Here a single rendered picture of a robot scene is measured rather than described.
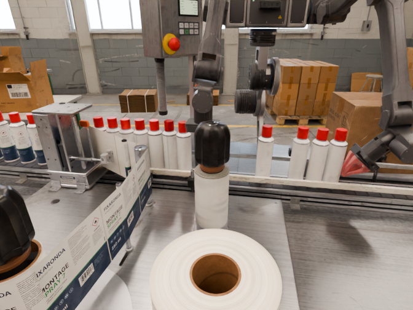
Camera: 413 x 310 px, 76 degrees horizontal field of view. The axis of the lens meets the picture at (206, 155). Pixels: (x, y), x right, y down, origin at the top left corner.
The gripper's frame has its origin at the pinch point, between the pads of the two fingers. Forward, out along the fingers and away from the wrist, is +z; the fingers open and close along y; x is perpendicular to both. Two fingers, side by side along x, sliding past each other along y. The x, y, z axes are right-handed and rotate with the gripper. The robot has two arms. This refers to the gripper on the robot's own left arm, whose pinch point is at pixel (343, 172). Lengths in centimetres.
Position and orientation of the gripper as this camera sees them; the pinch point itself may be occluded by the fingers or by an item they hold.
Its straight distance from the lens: 99.0
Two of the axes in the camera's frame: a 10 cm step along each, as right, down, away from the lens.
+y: -1.7, 4.3, -8.9
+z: -6.2, 6.5, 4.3
